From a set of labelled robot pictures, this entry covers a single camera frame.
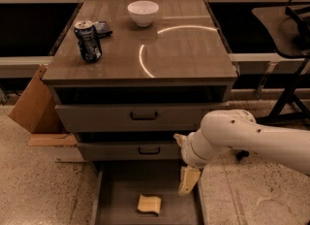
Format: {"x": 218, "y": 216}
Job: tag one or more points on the grey drawer cabinet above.
{"x": 179, "y": 58}

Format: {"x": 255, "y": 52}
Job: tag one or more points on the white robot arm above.
{"x": 223, "y": 130}

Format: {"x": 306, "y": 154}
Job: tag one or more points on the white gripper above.
{"x": 190, "y": 154}

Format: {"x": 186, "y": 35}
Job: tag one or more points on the grey top drawer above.
{"x": 135, "y": 117}

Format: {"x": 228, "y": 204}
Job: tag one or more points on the yellow sponge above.
{"x": 149, "y": 204}

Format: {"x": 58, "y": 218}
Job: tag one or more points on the dark blue flat packet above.
{"x": 102, "y": 29}

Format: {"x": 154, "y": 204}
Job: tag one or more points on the brown cardboard box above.
{"x": 35, "y": 112}

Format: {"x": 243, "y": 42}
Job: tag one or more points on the grey middle drawer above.
{"x": 117, "y": 151}

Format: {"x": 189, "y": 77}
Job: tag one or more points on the dark blue soda can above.
{"x": 88, "y": 41}

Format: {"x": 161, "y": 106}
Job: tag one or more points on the white ceramic bowl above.
{"x": 143, "y": 13}

